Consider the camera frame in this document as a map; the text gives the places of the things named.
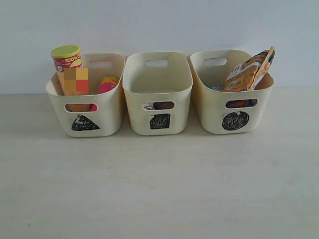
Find purple chocolate box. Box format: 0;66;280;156
154;102;174;110

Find blue white milk carton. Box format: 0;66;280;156
143;103;155;111

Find pink Lays chips can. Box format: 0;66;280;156
90;76;120;112

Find blue noodle packet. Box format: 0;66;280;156
208;85;258;109

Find yellow Lays chips can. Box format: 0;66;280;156
50;44;93;112

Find orange noodle packet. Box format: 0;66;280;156
219;46;275;92

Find cream bin square mark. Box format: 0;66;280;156
122;51;194;136

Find cream bin triangle mark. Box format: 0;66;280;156
45;52;126;137

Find cream bin circle mark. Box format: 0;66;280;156
190;49;274;134

